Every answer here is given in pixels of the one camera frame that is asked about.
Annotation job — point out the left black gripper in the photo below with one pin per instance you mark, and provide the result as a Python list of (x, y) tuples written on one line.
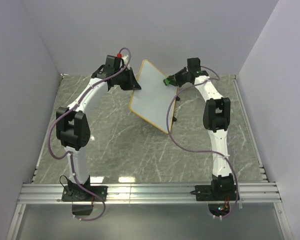
[(133, 84)]

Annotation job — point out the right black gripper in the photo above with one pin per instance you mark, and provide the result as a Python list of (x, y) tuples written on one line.
[(175, 78)]

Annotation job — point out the green bone-shaped eraser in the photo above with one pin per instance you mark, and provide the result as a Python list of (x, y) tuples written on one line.
[(168, 81)]

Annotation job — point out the yellow-framed whiteboard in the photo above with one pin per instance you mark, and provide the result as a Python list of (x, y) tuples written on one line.
[(154, 102)]

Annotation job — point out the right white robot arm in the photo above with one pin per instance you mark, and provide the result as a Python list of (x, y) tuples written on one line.
[(216, 120)]

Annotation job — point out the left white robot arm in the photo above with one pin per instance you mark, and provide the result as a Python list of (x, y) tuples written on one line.
[(72, 127)]

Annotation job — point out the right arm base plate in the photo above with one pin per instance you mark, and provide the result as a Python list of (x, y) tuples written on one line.
[(205, 193)]

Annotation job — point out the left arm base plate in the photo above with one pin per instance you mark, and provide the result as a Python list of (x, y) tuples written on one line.
[(74, 193)]

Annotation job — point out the right side aluminium rail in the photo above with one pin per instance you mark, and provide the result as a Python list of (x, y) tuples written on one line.
[(247, 122)]

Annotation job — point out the aluminium rail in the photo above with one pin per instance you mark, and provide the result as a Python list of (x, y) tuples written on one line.
[(150, 193), (247, 122)]

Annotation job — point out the aluminium front rail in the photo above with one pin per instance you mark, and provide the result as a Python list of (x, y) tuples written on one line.
[(150, 193)]

